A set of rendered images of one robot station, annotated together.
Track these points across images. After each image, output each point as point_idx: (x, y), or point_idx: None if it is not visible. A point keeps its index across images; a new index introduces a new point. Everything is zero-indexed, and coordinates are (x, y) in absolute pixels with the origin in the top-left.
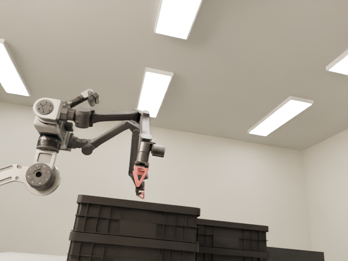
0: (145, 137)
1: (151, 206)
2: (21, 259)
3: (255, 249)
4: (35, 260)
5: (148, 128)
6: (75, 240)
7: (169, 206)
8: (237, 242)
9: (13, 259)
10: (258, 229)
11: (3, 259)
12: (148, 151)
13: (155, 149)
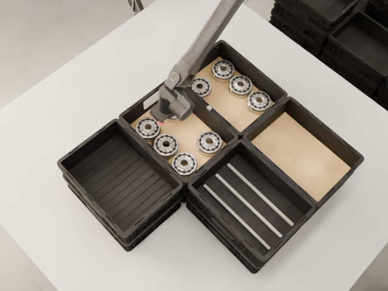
0: (168, 83)
1: (94, 206)
2: (137, 63)
3: (247, 253)
4: (142, 75)
5: (206, 41)
6: (64, 180)
7: (104, 217)
8: (231, 237)
9: (127, 66)
10: (251, 252)
11: (115, 68)
12: (167, 105)
13: (171, 111)
